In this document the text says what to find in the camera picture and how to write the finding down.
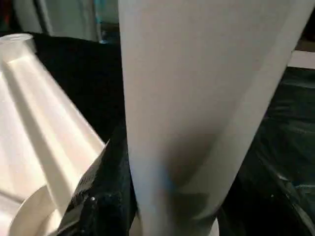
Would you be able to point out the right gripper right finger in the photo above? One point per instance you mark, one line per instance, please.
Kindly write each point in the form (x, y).
(275, 211)

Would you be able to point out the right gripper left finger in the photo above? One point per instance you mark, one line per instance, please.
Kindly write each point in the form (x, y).
(106, 196)

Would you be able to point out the white plastic table top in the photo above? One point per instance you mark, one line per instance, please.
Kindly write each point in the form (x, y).
(34, 128)

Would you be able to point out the white plastic table leg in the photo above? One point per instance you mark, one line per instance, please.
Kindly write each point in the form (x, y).
(197, 98)

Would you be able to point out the black work mat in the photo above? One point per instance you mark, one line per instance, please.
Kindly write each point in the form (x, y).
(74, 73)

